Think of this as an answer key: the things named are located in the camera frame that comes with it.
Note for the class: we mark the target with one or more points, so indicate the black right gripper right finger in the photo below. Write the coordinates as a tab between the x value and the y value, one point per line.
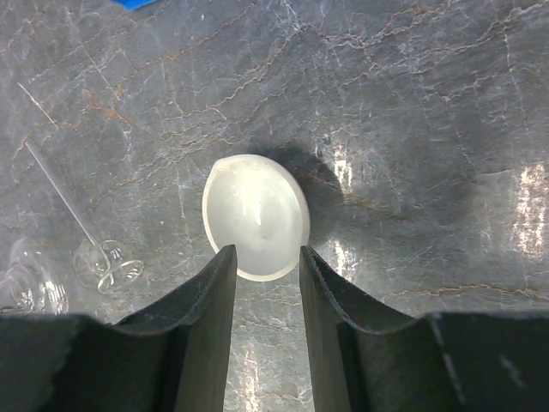
364	355

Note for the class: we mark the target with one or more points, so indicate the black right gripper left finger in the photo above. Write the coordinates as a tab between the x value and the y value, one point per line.
196	319

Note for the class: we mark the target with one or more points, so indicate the clear glass flask stopper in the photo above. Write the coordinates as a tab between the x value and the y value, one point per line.
108	266

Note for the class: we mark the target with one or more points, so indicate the white ceramic evaporating dish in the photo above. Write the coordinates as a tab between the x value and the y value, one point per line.
254	203

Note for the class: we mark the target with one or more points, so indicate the clear glass flask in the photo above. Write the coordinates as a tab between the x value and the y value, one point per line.
32	281

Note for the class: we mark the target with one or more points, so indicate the blue plastic compartment bin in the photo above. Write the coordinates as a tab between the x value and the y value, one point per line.
132	5

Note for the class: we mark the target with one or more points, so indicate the clear glass stirring rod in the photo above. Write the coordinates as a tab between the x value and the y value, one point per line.
61	190

